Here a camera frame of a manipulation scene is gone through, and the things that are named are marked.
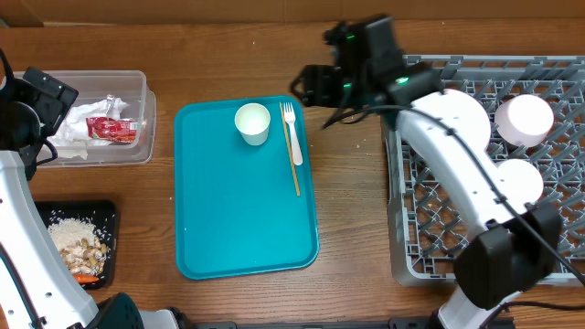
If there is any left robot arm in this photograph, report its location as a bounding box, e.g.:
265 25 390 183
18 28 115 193
1 64 192 329

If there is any wooden chopstick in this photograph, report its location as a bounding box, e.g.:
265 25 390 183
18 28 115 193
279 102 301 197

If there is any white plastic fork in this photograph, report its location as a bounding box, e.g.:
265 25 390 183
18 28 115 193
283 102 303 166

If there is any nuts and rice pile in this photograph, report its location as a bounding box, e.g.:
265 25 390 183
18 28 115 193
48 218 112 277

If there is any orange carrot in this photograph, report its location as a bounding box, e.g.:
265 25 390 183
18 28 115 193
73 273 100 284

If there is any large pink plate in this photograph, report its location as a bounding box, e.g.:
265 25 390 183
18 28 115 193
417 89 491 151

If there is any white bowl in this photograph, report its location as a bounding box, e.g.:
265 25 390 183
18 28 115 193
495 159 544 203

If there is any grey dishwasher rack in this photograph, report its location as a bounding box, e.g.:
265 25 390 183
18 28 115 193
382 55 584 286

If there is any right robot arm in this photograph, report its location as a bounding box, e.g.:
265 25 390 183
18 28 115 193
291 15 562 328

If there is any red snack wrapper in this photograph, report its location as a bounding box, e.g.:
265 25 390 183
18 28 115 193
86 117 138 143

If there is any black tray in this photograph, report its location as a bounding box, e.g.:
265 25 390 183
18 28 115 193
37 200 120 290

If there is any teal plastic tray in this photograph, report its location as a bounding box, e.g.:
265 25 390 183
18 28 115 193
174 95 320 280

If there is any pink bowl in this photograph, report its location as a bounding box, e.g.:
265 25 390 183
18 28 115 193
495 94 554 147

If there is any pale green cup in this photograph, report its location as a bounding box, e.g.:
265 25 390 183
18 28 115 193
234 103 271 146

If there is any white napkin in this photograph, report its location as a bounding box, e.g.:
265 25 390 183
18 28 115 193
48 95 129 159

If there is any clear plastic bin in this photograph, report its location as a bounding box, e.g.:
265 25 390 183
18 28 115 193
43 70 156 168

